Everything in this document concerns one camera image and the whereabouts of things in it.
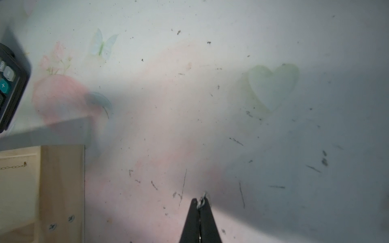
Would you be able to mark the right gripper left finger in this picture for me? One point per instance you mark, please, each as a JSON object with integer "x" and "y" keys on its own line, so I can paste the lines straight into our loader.
{"x": 191, "y": 229}

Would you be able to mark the wooden jewelry display stand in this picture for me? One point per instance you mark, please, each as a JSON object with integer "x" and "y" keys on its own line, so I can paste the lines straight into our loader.
{"x": 43, "y": 194}

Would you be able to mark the black calculator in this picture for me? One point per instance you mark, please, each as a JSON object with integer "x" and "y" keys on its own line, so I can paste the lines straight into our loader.
{"x": 13, "y": 82}

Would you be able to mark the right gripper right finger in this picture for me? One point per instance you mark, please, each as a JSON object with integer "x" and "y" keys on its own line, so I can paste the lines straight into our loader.
{"x": 208, "y": 228}

